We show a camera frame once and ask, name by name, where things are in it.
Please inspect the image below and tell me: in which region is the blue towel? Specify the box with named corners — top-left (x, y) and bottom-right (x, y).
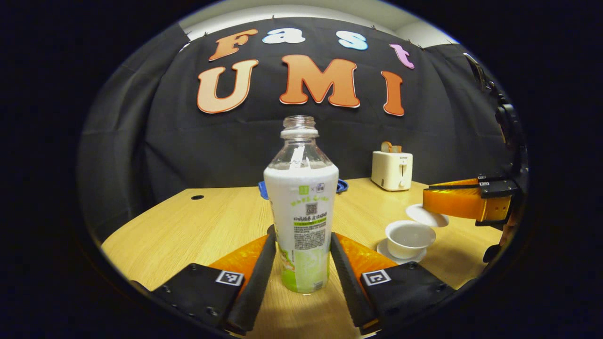
top-left (258, 179), bottom-right (349, 200)

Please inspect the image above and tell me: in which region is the white teacup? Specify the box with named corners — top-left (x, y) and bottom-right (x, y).
top-left (385, 220), bottom-right (437, 259)

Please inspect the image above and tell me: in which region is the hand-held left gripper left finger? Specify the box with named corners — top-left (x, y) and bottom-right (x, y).
top-left (150, 230), bottom-right (277, 336)

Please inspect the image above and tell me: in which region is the white saucer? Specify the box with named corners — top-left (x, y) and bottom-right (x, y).
top-left (376, 239), bottom-right (427, 265)

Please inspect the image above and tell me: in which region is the clear water bottle green label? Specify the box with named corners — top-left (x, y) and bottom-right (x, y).
top-left (263, 115), bottom-right (340, 295)

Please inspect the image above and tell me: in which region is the white toaster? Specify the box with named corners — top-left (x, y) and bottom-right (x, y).
top-left (371, 151), bottom-right (414, 192)

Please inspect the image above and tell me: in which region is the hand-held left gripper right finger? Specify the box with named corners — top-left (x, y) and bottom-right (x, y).
top-left (330, 232), bottom-right (456, 336)

